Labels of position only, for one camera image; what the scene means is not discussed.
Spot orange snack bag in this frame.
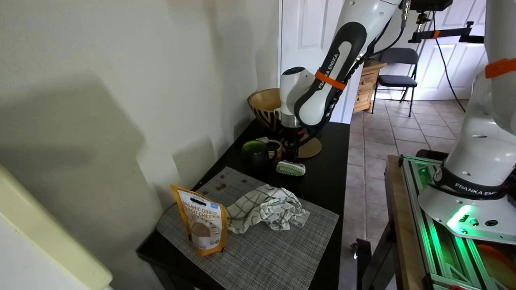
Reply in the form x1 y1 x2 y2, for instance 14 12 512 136
169 183 230 257

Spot black camera on boom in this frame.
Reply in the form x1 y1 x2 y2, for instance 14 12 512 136
409 0 454 14

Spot round wooden coaster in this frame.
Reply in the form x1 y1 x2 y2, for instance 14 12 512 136
291 135 324 161

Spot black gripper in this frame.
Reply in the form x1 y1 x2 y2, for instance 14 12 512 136
279 122 314 148

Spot white checked dish cloth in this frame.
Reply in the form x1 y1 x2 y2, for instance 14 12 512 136
225 182 312 235

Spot white panel door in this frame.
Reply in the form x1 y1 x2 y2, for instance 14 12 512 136
277 0 379 125

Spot wooden cabinet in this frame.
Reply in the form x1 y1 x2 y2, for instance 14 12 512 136
351 59 388 116

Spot wooden bowl with zebra pattern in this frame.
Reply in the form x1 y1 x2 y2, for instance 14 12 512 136
245 87 287 133

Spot brown ceramic mug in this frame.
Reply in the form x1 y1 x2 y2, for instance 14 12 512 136
258 135 287 165

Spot black hanging cable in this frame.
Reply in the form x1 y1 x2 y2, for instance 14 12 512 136
430 11 470 116

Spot dark folding chair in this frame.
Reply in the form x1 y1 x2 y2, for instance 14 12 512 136
369 45 420 119

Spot white double door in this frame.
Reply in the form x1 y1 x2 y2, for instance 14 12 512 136
414 0 488 103

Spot wooden aluminium robot stand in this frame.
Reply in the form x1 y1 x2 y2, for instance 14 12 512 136
349 153 516 290

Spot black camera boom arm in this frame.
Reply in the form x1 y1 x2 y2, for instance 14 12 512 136
406 19 485 46

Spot black table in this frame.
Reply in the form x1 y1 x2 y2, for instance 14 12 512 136
133 117 353 290

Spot grey woven placemat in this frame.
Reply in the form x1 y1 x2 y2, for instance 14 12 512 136
154 164 341 290

